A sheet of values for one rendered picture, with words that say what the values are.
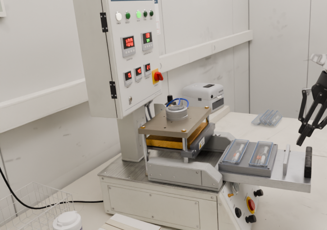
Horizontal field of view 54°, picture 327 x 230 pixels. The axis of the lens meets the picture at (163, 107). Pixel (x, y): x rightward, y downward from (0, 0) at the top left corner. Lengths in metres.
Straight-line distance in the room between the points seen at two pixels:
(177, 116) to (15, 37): 0.69
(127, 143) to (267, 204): 0.58
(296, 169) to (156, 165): 0.45
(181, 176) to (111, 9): 0.57
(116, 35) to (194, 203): 0.60
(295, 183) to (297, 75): 2.58
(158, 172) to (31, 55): 0.71
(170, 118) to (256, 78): 2.60
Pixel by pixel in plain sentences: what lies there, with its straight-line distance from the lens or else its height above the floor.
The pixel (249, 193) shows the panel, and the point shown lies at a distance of 1.27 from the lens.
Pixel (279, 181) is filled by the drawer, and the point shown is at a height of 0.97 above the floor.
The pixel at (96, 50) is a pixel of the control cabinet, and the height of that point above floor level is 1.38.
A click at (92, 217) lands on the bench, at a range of 1.33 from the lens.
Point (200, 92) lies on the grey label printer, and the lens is 2.16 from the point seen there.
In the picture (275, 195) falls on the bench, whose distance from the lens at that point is 1.39.
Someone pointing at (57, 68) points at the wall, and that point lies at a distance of 1.49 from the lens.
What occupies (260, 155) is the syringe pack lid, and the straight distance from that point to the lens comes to 1.11.
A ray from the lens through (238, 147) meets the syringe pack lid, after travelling 1.17.
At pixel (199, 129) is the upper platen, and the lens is 1.19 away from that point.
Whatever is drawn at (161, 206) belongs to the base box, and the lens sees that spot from 1.16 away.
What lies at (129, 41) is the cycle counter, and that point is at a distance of 1.10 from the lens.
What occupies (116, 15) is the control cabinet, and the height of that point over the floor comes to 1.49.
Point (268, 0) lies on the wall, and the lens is 3.55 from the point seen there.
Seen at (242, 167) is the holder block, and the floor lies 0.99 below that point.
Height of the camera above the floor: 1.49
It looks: 17 degrees down
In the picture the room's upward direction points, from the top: 5 degrees counter-clockwise
